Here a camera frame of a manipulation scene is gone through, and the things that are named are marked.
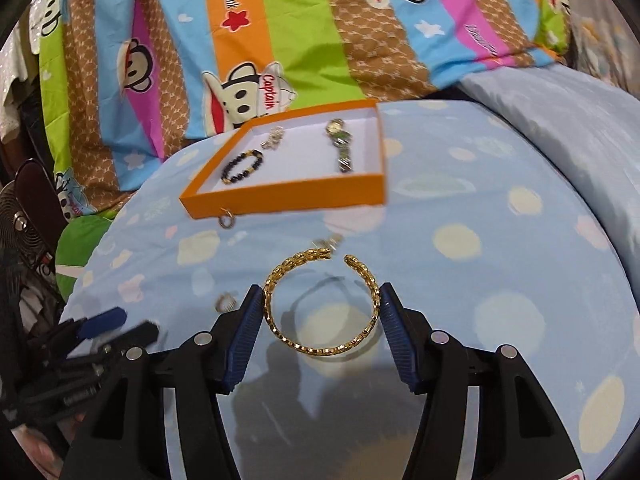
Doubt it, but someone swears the gold wrist watch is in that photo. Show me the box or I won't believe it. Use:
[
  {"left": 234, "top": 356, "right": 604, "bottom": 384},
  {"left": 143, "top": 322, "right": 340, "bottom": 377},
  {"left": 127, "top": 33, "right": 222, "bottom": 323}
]
[{"left": 326, "top": 118, "right": 344, "bottom": 136}]

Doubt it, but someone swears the orange jewelry box tray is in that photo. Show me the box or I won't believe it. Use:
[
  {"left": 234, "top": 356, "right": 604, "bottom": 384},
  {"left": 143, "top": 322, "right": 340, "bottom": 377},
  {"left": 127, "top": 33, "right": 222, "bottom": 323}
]
[{"left": 180, "top": 100, "right": 386, "bottom": 219}]

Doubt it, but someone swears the light blue duvet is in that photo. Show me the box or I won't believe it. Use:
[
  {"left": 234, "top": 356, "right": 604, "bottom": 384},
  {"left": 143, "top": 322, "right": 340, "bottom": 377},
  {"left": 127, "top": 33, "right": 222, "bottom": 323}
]
[{"left": 460, "top": 65, "right": 639, "bottom": 296}]

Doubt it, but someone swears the silver metal wrist watch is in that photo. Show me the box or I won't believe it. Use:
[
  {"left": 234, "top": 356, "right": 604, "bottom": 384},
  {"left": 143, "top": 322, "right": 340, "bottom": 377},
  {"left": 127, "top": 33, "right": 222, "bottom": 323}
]
[{"left": 332, "top": 130, "right": 352, "bottom": 174}]

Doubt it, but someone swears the gold hoop pearl earring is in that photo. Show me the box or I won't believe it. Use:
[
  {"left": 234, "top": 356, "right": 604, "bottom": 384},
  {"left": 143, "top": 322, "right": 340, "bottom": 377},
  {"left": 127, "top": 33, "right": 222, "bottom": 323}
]
[{"left": 312, "top": 233, "right": 344, "bottom": 252}]

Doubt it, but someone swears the ribbed gold hoop earring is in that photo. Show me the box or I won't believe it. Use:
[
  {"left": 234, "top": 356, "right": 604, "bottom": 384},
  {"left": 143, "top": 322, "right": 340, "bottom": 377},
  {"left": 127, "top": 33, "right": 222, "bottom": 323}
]
[{"left": 215, "top": 292, "right": 238, "bottom": 314}]

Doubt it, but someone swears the person's left hand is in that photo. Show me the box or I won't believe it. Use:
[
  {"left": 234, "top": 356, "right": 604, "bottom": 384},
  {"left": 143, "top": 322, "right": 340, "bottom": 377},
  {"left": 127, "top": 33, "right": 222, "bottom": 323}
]
[{"left": 12, "top": 413, "right": 85, "bottom": 480}]

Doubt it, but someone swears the colourful monkey print blanket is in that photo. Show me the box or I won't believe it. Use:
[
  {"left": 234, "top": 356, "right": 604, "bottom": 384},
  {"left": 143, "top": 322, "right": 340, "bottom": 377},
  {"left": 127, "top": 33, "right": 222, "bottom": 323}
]
[{"left": 39, "top": 0, "right": 570, "bottom": 296}]

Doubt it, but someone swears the grey floral fabric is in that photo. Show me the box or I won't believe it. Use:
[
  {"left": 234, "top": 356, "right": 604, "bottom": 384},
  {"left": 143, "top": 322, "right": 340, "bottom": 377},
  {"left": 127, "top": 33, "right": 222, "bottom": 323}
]
[{"left": 570, "top": 0, "right": 639, "bottom": 98}]

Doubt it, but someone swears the black bead bracelet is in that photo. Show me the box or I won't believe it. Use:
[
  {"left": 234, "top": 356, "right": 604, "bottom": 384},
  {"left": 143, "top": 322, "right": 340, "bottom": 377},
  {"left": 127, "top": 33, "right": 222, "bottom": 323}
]
[{"left": 220, "top": 148, "right": 265, "bottom": 186}]

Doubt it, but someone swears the gold chain bangle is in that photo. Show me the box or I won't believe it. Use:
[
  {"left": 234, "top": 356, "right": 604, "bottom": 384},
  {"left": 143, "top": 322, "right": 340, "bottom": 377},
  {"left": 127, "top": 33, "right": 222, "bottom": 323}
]
[{"left": 262, "top": 247, "right": 381, "bottom": 363}]

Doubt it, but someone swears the small hoop earring by box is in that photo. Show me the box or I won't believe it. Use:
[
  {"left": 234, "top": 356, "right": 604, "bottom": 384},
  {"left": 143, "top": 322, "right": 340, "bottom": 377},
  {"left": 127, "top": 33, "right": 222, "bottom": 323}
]
[{"left": 218, "top": 208, "right": 235, "bottom": 230}]

